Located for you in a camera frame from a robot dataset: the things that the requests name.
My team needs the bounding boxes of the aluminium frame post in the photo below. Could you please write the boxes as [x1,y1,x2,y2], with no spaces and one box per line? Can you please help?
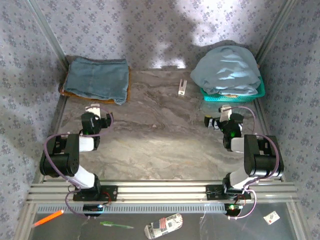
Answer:
[286,202,310,240]
[254,0,300,67]
[26,0,70,67]
[13,202,38,240]

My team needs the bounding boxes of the orange pen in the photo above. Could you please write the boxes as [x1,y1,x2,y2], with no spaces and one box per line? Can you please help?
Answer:
[33,209,65,228]

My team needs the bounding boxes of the aluminium side rail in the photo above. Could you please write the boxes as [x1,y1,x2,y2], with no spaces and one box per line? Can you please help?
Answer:
[32,96,70,186]
[252,99,287,182]

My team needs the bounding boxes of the teal plastic basket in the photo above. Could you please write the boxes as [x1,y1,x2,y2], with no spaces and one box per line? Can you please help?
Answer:
[199,74,266,102]

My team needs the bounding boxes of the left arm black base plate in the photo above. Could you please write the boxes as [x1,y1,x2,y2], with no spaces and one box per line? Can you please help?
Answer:
[72,185,119,202]

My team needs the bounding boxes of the controller board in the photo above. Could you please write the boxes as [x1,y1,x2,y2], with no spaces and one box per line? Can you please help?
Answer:
[224,203,244,217]
[83,204,105,217]

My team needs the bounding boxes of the green pen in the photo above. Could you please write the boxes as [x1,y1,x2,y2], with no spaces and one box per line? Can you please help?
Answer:
[99,221,135,230]

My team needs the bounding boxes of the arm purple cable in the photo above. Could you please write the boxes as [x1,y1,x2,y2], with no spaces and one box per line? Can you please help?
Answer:
[43,112,115,221]
[226,106,283,221]

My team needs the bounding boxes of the left controller board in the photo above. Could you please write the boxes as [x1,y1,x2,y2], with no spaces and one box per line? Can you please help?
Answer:
[83,204,105,217]

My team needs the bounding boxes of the newspaper print pouch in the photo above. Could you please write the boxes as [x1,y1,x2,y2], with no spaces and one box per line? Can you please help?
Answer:
[144,213,184,240]

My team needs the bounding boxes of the aluminium mounting rail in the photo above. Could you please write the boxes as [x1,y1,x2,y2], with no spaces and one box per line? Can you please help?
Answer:
[26,181,300,204]

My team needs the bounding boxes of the light blue trousers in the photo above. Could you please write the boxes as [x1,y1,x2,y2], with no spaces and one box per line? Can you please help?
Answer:
[190,45,262,96]

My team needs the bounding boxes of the red wire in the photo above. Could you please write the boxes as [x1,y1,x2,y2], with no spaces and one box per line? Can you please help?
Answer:
[101,191,113,205]

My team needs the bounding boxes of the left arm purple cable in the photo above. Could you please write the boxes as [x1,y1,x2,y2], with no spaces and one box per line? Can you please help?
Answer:
[43,112,115,221]

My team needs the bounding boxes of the right controller board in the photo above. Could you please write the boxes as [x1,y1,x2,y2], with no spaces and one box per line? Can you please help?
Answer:
[224,203,244,217]

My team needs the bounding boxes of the grey slotted cable duct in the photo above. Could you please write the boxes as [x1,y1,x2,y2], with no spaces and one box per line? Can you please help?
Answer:
[37,202,227,215]

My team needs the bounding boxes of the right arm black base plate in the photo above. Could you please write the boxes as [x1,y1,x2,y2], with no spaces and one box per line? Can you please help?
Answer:
[205,184,252,201]

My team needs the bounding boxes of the denim blue trousers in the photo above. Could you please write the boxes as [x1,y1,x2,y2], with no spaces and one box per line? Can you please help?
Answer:
[62,56,131,106]

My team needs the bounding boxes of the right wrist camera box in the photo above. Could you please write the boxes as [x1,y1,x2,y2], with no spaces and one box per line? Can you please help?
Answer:
[218,104,233,122]

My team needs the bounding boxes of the white card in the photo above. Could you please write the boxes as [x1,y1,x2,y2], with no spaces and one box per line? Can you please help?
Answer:
[263,211,281,225]

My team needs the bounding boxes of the small white bracket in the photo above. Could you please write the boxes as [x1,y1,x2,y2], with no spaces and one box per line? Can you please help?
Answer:
[177,79,188,97]

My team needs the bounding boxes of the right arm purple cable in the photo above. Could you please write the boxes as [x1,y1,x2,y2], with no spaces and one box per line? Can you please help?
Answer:
[226,106,283,221]

